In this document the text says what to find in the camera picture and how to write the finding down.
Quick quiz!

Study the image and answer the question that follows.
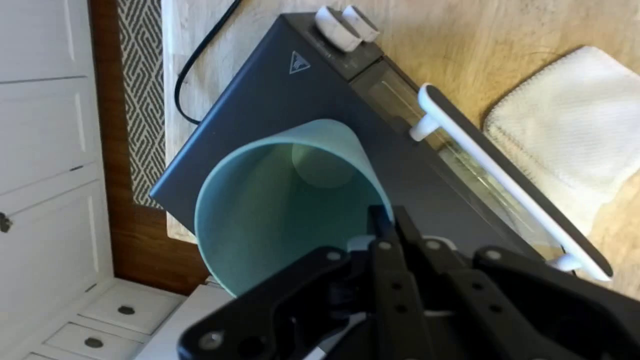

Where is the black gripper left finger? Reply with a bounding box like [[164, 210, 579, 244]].
[[178, 204, 427, 360]]

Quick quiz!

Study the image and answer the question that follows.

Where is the white kitchen counter cabinet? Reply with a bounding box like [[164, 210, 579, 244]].
[[0, 0, 188, 360]]

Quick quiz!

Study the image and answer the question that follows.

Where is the cream folded towel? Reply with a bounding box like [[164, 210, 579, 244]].
[[479, 43, 640, 237]]

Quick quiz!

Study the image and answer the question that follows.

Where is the black white patterned rug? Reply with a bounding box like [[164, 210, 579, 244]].
[[115, 0, 167, 210]]

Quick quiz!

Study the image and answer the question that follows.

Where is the blue plastic cup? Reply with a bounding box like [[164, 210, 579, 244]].
[[191, 118, 395, 298]]

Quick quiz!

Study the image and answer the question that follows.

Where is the white oven door handle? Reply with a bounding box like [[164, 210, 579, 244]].
[[407, 82, 616, 282]]

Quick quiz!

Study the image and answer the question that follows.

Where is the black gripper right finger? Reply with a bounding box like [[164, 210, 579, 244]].
[[394, 206, 640, 360]]

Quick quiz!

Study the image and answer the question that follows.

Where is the black oven power cable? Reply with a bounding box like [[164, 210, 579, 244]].
[[172, 0, 246, 127]]

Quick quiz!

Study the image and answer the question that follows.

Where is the white oven knob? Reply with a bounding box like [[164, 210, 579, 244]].
[[340, 4, 381, 43], [314, 4, 365, 53]]

